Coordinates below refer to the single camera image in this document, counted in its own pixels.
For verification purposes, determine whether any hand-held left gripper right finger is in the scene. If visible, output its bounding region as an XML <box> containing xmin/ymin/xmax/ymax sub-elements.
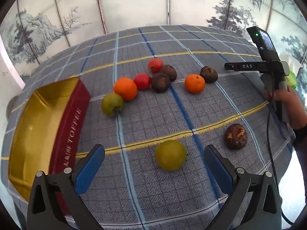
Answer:
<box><xmin>204</xmin><ymin>144</ymin><xmax>282</xmax><ymax>230</ymax></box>

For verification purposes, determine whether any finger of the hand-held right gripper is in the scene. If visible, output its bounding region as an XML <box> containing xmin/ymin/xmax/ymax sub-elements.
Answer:
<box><xmin>224</xmin><ymin>62</ymin><xmax>261</xmax><ymax>72</ymax></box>

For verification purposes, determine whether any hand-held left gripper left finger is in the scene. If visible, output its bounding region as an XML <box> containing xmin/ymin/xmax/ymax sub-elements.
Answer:
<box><xmin>27</xmin><ymin>144</ymin><xmax>106</xmax><ymax>230</ymax></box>

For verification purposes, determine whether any dark brown round fruit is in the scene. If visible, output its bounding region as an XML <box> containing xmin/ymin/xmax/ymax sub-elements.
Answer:
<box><xmin>224</xmin><ymin>124</ymin><xmax>248</xmax><ymax>150</ymax></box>
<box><xmin>151</xmin><ymin>72</ymin><xmax>171</xmax><ymax>93</ymax></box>
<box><xmin>160</xmin><ymin>64</ymin><xmax>177</xmax><ymax>81</ymax></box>
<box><xmin>200</xmin><ymin>66</ymin><xmax>218</xmax><ymax>83</ymax></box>

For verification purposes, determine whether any round yellow-green fruit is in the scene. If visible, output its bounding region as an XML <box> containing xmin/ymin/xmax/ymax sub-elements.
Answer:
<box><xmin>154</xmin><ymin>140</ymin><xmax>187</xmax><ymax>171</ymax></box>

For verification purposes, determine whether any orange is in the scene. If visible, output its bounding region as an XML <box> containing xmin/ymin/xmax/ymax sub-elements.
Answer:
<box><xmin>113</xmin><ymin>77</ymin><xmax>138</xmax><ymax>101</ymax></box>
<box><xmin>184</xmin><ymin>74</ymin><xmax>206</xmax><ymax>94</ymax></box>

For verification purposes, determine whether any gold and red tin box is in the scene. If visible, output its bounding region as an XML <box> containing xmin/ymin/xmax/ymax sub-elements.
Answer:
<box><xmin>8</xmin><ymin>77</ymin><xmax>92</xmax><ymax>217</ymax></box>

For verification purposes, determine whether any green tomato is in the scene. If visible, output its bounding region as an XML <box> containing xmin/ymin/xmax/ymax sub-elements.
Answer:
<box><xmin>101</xmin><ymin>93</ymin><xmax>124</xmax><ymax>118</ymax></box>

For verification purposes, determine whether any red tomato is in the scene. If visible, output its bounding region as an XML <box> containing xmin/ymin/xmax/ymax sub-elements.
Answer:
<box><xmin>148</xmin><ymin>58</ymin><xmax>164</xmax><ymax>73</ymax></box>
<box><xmin>133</xmin><ymin>73</ymin><xmax>152</xmax><ymax>91</ymax></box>

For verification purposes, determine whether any person's right forearm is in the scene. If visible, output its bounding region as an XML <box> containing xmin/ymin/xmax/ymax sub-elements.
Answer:
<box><xmin>291</xmin><ymin>124</ymin><xmax>307</xmax><ymax>166</ymax></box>

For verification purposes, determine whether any person's right hand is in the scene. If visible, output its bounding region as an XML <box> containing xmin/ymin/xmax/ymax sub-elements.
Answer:
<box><xmin>263</xmin><ymin>86</ymin><xmax>307</xmax><ymax>130</ymax></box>

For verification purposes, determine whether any green tissue pack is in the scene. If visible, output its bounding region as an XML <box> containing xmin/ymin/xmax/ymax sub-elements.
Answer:
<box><xmin>279</xmin><ymin>51</ymin><xmax>304</xmax><ymax>88</ymax></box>

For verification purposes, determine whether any landscape painted folding screen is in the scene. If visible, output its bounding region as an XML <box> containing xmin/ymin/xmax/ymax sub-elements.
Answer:
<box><xmin>0</xmin><ymin>0</ymin><xmax>307</xmax><ymax>82</ymax></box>

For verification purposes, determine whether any black cable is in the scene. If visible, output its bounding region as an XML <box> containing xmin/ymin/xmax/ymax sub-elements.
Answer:
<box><xmin>266</xmin><ymin>93</ymin><xmax>294</xmax><ymax>226</ymax></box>

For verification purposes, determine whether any red braided cord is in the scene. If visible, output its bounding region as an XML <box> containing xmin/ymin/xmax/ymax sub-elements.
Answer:
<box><xmin>94</xmin><ymin>0</ymin><xmax>107</xmax><ymax>34</ymax></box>

